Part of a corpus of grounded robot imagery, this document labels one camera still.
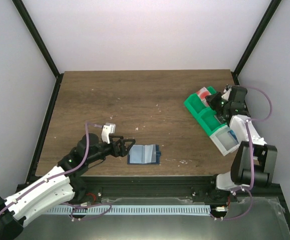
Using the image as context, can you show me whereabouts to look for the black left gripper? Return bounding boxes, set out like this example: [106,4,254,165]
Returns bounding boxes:
[87,135,136,165]

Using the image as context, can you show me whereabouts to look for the black frame post right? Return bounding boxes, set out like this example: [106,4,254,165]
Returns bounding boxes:
[231,0,281,77]

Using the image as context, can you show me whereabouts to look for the green bin far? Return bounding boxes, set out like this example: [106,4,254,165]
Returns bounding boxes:
[183,86,216,119]

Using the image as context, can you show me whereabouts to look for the black frame post left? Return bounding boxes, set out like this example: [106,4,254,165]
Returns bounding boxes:
[11,0,61,80]

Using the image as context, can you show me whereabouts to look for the green bin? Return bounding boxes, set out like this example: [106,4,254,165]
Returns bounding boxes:
[183,86,216,119]
[198,107,225,137]

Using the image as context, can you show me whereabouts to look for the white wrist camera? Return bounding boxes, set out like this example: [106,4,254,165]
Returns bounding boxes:
[101,122,116,144]
[221,85,232,101]

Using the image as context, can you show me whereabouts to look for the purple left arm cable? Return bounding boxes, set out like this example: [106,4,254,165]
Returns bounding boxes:
[0,121,115,238]

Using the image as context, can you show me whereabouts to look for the light blue slotted cable duct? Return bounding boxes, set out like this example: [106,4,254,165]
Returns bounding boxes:
[46,205,211,217]

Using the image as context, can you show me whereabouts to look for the blue card in bin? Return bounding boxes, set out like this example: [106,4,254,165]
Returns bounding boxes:
[228,130,237,141]

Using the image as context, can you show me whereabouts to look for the blue leather card holder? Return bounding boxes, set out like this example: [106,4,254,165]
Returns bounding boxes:
[127,144,161,165]

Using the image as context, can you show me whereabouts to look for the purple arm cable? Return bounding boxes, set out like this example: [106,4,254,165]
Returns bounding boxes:
[0,121,115,238]
[219,86,273,222]

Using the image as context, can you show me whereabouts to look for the black front frame rail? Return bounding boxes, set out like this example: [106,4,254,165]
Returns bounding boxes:
[69,176,280,203]

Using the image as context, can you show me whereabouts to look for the white bin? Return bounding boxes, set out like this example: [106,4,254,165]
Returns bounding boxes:
[210,125,240,156]

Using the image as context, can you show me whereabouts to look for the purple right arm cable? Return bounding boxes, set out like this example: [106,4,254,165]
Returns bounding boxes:
[219,86,273,222]

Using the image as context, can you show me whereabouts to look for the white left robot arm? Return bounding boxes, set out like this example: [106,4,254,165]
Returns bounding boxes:
[0,133,136,240]

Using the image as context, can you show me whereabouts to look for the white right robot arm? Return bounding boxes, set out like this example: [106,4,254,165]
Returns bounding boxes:
[205,85,277,202]

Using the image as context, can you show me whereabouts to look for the green bin middle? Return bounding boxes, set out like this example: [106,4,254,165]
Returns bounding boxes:
[198,107,225,137]

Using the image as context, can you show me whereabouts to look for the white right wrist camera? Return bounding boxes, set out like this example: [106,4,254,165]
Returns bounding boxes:
[221,85,232,101]

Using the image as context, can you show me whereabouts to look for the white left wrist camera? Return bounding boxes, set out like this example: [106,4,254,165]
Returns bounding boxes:
[101,122,116,144]

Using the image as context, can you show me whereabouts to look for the metal front plate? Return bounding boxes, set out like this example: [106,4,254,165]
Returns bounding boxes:
[19,197,290,240]

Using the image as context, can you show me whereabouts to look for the black frame post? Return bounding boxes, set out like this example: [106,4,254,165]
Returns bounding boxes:
[231,0,281,77]
[11,0,61,80]

